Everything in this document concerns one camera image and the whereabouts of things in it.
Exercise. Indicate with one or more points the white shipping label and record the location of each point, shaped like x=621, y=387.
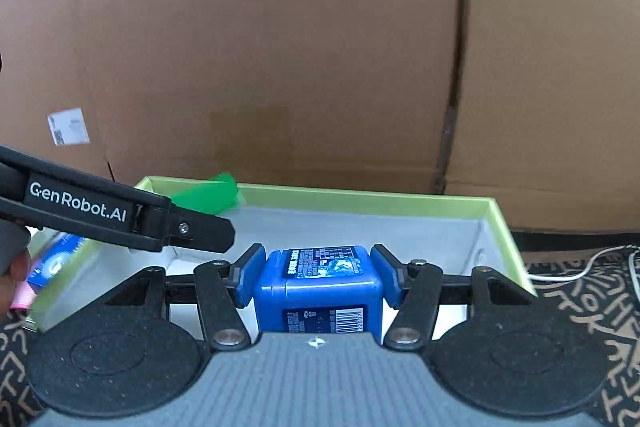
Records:
x=68, y=127

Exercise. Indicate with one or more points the patterned black tan cloth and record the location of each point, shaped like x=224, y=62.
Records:
x=565, y=354

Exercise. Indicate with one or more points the green plastic packet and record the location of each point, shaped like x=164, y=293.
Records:
x=214, y=196

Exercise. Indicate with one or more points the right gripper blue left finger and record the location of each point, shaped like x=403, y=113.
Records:
x=221, y=289

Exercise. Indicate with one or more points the blue plastic square bottle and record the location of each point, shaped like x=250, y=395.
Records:
x=322, y=290

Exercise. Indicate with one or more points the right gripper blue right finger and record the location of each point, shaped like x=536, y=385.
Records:
x=413, y=290

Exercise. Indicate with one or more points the person's left hand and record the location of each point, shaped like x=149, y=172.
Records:
x=17, y=273

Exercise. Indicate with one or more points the green cardboard box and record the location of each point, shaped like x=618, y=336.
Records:
x=456, y=233

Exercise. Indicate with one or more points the large brown cardboard box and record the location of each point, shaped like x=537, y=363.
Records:
x=323, y=93

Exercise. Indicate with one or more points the blue toothpaste box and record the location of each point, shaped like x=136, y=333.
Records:
x=62, y=248

